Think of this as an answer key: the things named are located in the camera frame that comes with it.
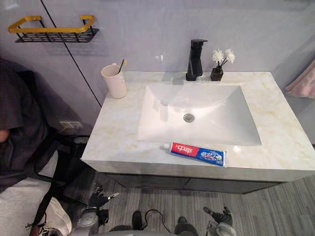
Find black office chair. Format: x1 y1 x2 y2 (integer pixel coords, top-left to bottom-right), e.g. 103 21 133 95
24 126 90 223

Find dark glass diffuser bottle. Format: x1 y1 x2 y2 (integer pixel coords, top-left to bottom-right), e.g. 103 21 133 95
210 66 224 82

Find dark robot left foot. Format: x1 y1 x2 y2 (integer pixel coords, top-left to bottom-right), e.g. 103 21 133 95
131 210 144 232

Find person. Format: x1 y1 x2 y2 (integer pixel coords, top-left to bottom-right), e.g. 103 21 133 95
0 58 73 236

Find black basin faucet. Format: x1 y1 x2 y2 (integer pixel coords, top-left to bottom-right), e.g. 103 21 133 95
186 38 209 82

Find white ceramic sink basin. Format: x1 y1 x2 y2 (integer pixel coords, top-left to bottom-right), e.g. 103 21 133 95
136 84 262 146

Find dark robot foot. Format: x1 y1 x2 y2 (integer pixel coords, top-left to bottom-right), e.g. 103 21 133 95
131 210 144 232
174 216 199 236

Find dark robot right foot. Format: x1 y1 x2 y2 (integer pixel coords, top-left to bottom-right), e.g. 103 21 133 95
174 216 199 236

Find white plastic cup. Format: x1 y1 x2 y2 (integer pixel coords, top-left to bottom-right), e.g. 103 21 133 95
100 63 127 99

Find pink towel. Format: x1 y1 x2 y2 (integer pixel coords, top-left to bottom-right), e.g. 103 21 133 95
284 59 315 99

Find grey robot body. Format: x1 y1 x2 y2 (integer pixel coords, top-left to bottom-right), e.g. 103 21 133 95
107 229 178 236

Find yellow and black wall shelf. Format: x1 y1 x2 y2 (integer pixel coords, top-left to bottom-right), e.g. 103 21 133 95
7 15 100 44

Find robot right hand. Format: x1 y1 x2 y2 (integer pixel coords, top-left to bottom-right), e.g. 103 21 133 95
203 206 233 224

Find black floor cable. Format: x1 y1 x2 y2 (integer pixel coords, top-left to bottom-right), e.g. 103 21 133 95
143 208 173 232

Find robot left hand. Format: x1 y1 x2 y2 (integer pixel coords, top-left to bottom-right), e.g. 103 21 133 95
88 185 120 210

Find red and blue toothpaste tube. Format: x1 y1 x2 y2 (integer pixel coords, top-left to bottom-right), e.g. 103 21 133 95
159 142 227 168

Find black toothbrush with yellow bristles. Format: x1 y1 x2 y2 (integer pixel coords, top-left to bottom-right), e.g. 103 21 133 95
117 59 127 75

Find white flower diffuser sticks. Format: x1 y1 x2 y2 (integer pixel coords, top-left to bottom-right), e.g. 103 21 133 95
212 48 236 68

